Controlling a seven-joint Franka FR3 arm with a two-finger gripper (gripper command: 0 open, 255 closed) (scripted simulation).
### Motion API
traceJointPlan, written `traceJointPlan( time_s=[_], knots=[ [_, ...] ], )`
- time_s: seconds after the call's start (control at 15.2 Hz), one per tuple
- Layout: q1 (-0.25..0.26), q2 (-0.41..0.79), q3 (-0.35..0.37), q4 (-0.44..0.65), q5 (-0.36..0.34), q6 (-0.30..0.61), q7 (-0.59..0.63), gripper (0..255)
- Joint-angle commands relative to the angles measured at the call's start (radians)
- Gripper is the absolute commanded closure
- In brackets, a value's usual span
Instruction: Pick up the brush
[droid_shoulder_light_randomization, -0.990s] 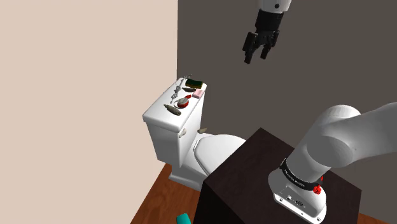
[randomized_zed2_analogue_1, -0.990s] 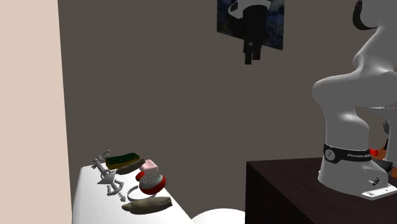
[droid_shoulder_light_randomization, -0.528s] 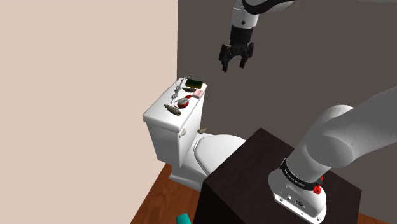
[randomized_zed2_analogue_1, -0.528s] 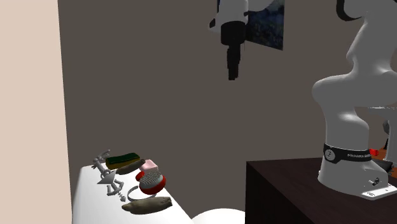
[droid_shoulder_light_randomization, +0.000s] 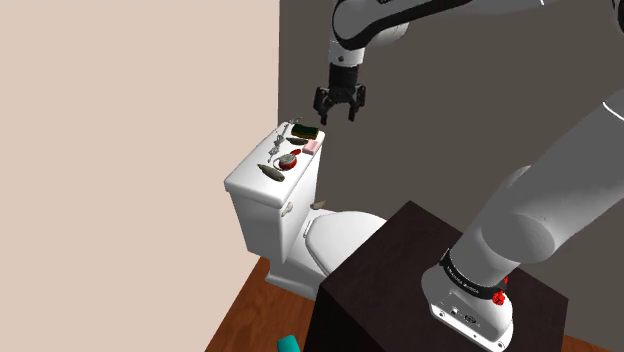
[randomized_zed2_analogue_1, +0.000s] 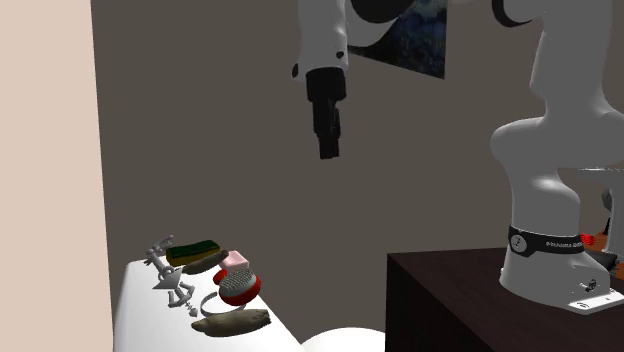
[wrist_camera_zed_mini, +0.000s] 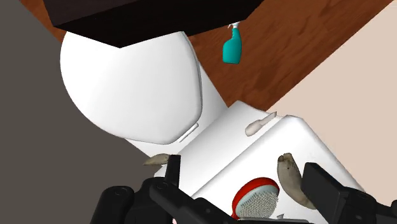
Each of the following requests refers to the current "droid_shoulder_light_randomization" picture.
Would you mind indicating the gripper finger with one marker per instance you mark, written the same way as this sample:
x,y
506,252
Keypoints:
x,y
357,102
322,108

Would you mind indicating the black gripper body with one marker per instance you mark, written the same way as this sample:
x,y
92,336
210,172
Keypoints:
x,y
343,81

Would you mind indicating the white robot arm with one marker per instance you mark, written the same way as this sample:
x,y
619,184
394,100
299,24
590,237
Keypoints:
x,y
536,204

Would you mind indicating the green yellow sponge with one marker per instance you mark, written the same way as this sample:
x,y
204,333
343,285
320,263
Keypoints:
x,y
305,130

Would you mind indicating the pink soap bar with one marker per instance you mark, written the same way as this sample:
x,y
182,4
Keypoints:
x,y
311,146

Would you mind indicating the small dark oblong brush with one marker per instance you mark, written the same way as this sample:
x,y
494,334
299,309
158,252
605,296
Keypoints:
x,y
297,141

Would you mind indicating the silver metal tool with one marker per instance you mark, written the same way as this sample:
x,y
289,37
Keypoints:
x,y
278,141

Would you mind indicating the red round container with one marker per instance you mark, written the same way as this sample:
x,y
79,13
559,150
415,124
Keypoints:
x,y
288,161

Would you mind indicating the grey oblong brush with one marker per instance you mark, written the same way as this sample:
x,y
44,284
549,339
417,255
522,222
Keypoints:
x,y
271,172

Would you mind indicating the beige oblong object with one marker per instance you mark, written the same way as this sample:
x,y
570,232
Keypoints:
x,y
318,204

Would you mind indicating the white toilet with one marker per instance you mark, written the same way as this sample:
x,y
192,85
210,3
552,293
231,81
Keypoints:
x,y
273,204

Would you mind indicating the dark robot stand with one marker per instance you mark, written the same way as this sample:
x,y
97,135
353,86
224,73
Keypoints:
x,y
385,287

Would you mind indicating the teal object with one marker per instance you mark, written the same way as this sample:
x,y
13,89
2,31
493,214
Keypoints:
x,y
290,344

